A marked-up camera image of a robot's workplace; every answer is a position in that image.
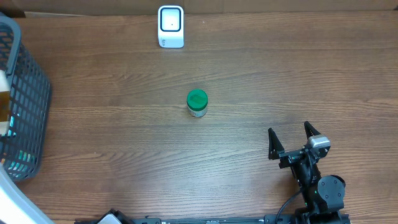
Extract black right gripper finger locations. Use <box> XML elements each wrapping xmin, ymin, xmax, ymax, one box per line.
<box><xmin>304</xmin><ymin>121</ymin><xmax>321</xmax><ymax>139</ymax></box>
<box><xmin>268</xmin><ymin>128</ymin><xmax>285</xmax><ymax>160</ymax></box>

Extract green lid white jar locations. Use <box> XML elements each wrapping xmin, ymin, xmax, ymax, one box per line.
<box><xmin>187</xmin><ymin>89</ymin><xmax>208</xmax><ymax>118</ymax></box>

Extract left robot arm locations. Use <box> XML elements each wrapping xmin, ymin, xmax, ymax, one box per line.
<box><xmin>1</xmin><ymin>165</ymin><xmax>132</xmax><ymax>224</ymax></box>

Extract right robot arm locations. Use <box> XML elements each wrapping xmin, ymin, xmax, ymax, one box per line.
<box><xmin>264</xmin><ymin>121</ymin><xmax>351</xmax><ymax>224</ymax></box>

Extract white barcode scanner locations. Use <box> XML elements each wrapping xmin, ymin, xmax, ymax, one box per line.
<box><xmin>157</xmin><ymin>5</ymin><xmax>184</xmax><ymax>49</ymax></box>

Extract grey plastic mesh basket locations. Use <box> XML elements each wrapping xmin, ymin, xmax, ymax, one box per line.
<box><xmin>1</xmin><ymin>14</ymin><xmax>52</xmax><ymax>173</ymax></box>

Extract items inside basket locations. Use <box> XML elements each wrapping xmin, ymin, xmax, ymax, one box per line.
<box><xmin>1</xmin><ymin>114</ymin><xmax>39</xmax><ymax>181</ymax></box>

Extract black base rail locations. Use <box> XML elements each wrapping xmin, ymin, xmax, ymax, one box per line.
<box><xmin>74</xmin><ymin>215</ymin><xmax>352</xmax><ymax>224</ymax></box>

